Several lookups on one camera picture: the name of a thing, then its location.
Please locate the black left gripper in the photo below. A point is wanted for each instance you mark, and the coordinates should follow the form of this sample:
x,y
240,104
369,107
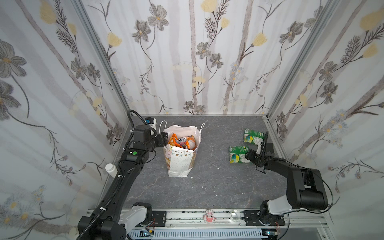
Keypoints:
x,y
162,139

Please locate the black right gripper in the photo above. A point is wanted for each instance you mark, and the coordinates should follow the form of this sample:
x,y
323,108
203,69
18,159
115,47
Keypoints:
x,y
261,151

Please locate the orange red snack packet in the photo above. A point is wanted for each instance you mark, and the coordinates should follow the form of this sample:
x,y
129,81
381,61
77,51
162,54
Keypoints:
x,y
174,141

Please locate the green snack packet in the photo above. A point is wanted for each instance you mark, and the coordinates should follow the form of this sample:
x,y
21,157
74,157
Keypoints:
x,y
253,137
238,154

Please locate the white cartoon paper bag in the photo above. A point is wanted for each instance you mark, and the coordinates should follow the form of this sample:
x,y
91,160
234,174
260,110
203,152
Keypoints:
x,y
180,161

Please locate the orange snack packet back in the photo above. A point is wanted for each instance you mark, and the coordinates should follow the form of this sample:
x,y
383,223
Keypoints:
x,y
190,143

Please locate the orange green Fox's candy bag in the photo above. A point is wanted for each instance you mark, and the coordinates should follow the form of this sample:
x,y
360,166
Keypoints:
x,y
183,141

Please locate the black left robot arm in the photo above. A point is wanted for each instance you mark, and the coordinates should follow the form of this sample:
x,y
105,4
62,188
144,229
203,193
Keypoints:
x,y
135,155

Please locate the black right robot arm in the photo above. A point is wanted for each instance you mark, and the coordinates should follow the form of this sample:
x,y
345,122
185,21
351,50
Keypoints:
x,y
306,190

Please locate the white cup at left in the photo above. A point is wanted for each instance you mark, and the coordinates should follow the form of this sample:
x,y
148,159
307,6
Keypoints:
x,y
112,170

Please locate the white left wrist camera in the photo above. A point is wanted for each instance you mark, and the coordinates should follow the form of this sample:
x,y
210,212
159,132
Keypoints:
x,y
152,122

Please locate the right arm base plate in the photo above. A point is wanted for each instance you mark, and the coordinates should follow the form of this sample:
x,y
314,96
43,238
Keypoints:
x,y
256,218

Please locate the aluminium front rail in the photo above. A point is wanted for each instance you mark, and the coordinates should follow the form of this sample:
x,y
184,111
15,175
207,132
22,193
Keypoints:
x,y
140,217

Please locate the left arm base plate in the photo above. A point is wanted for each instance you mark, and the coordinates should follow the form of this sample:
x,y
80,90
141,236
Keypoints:
x,y
158,219

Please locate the white slotted cable duct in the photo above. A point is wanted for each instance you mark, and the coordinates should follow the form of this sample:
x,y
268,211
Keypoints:
x,y
199,234

